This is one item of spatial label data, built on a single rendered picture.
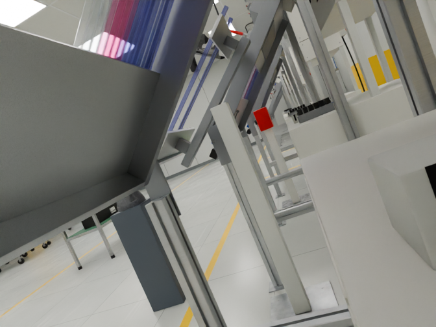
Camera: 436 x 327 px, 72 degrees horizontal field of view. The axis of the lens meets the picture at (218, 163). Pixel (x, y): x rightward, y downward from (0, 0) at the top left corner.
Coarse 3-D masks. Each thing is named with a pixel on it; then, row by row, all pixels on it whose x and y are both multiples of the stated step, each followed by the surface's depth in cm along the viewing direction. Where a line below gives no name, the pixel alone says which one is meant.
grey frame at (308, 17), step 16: (304, 0) 111; (304, 16) 112; (288, 32) 182; (320, 32) 111; (320, 48) 113; (304, 64) 183; (320, 64) 115; (304, 80) 187; (336, 80) 113; (336, 96) 114; (352, 128) 115; (256, 160) 199; (240, 192) 128; (272, 208) 203; (256, 224) 129; (256, 240) 130; (272, 272) 132
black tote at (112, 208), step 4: (112, 204) 353; (116, 204) 360; (104, 208) 363; (108, 208) 344; (112, 208) 350; (116, 208) 357; (100, 212) 328; (104, 212) 335; (108, 212) 341; (112, 212) 348; (116, 212) 354; (100, 216) 326; (104, 216) 333; (108, 216) 339; (84, 220) 320; (88, 220) 319; (92, 220) 318; (100, 220) 324; (104, 220) 331; (84, 224) 321; (88, 224) 320; (92, 224) 319; (84, 228) 322
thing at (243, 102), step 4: (244, 100) 170; (240, 104) 163; (244, 104) 179; (240, 108) 169; (244, 108) 187; (236, 112) 161; (240, 112) 177; (236, 116) 168; (240, 116) 185; (236, 120) 175; (240, 120) 193
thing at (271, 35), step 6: (282, 0) 149; (282, 6) 158; (276, 12) 147; (282, 12) 168; (276, 18) 156; (276, 24) 165; (270, 30) 125; (276, 30) 177; (270, 36) 133; (264, 42) 125; (270, 42) 141; (264, 48) 131; (270, 48) 150; (264, 54) 140; (258, 60) 158; (264, 60) 181; (258, 66) 167
